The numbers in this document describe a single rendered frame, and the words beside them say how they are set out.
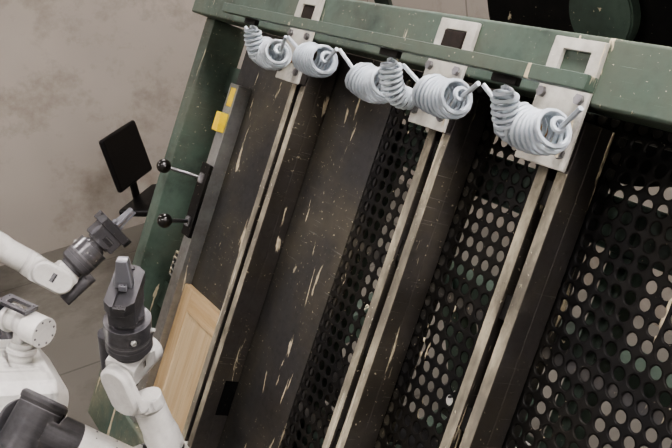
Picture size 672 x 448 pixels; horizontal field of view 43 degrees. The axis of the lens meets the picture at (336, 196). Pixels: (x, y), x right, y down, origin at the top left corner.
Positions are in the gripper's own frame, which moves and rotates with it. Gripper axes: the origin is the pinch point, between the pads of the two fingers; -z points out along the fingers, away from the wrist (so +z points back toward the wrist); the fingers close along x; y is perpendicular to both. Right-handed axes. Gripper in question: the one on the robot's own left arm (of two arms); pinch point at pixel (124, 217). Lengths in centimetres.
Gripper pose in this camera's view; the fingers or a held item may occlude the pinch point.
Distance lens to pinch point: 238.9
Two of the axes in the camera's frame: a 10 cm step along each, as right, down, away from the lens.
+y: 5.2, 2.6, -8.2
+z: -6.9, 6.9, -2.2
